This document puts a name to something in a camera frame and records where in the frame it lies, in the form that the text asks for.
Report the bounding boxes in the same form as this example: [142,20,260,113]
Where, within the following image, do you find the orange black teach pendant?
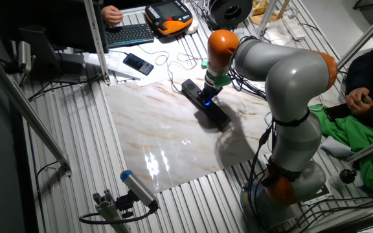
[144,0,194,36]

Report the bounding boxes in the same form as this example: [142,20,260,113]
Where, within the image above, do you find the aluminium frame post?
[83,0,111,85]
[257,0,278,35]

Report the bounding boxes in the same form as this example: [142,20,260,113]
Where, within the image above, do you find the black filament spool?
[208,0,253,30]

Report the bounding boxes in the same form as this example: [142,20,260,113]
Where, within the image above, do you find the light wooden board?
[249,0,291,26]

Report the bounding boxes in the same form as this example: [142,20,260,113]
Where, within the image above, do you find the black keyboard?
[104,23,155,49]

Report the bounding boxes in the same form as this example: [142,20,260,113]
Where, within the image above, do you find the silver camera blue end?
[120,170,160,210]

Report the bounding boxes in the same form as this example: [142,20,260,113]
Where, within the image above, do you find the smartphone with colourful screen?
[323,103,352,123]

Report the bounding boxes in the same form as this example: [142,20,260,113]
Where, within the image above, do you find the green cloth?
[309,103,373,200]

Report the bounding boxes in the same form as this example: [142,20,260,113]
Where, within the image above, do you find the black monitor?
[17,0,109,82]

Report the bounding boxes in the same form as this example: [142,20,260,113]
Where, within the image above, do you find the bare human hand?
[100,5,124,27]
[345,87,373,117]

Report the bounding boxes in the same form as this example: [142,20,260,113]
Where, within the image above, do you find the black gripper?
[197,84,223,104]

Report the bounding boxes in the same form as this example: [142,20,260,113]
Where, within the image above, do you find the small silver camera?
[17,40,32,74]

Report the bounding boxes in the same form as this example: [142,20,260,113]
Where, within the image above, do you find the thin black speaker cable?
[108,45,207,94]

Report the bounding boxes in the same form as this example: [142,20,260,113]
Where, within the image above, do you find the black camera cable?
[78,206,159,225]

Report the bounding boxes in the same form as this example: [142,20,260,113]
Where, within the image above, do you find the black speaker bar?
[181,78,232,132]

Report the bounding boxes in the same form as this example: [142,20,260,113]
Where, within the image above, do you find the white foam sheet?
[321,135,354,159]

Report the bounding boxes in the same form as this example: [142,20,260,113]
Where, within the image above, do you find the black round knob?
[339,168,357,184]

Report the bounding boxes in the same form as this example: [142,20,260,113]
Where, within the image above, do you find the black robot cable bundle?
[230,34,280,232]

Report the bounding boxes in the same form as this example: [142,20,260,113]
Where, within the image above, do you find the aluminium camera mount profile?
[92,189,132,233]

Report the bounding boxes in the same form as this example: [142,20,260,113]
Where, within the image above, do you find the white three-socket power strip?
[238,80,267,100]

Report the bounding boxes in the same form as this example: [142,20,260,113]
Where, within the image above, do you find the black smartphone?
[122,52,155,76]

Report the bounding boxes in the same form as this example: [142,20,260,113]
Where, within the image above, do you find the aluminium frame bar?
[0,45,73,177]
[337,1,373,71]
[346,132,373,162]

